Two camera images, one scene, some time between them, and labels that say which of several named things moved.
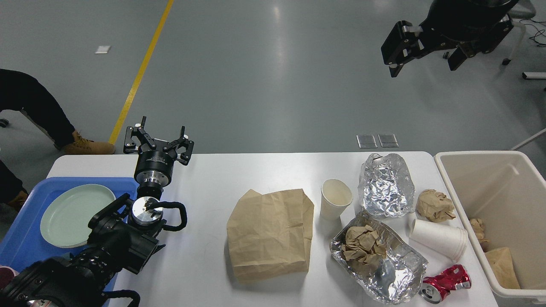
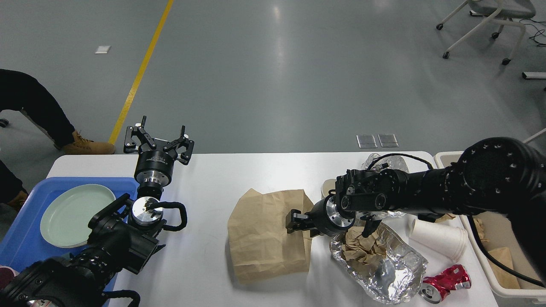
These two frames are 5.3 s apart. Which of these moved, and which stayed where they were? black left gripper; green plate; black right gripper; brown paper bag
Moved: black right gripper
Stayed: brown paper bag; green plate; black left gripper
